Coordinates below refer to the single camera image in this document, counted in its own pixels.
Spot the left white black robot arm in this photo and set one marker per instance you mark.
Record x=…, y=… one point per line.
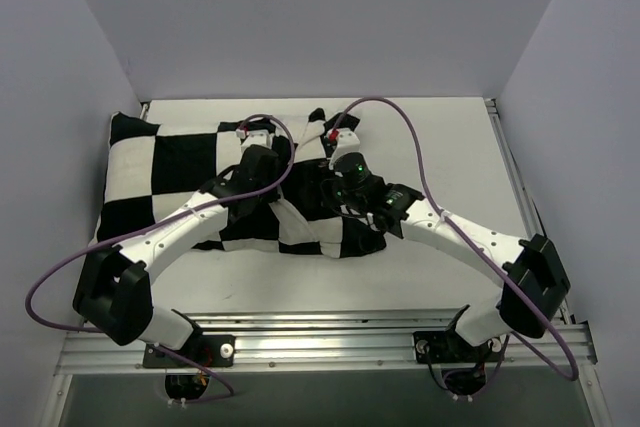
x=114, y=289

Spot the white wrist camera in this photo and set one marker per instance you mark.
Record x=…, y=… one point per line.
x=339, y=142
x=249, y=138

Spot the right aluminium side rail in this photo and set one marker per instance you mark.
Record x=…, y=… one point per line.
x=525, y=202

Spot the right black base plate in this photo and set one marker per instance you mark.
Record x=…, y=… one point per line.
x=440, y=347

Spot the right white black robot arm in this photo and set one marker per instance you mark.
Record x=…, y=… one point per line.
x=529, y=272

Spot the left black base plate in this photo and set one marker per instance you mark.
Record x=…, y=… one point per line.
x=208, y=350

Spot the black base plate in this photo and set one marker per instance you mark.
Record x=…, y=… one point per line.
x=440, y=347
x=208, y=350

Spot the aluminium front rail frame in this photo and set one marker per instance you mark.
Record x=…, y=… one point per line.
x=328, y=369

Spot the black white checkered pillowcase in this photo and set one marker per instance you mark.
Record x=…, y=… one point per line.
x=155, y=168

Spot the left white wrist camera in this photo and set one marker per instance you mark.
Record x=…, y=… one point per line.
x=249, y=138

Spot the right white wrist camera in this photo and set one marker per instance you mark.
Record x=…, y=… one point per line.
x=339, y=142

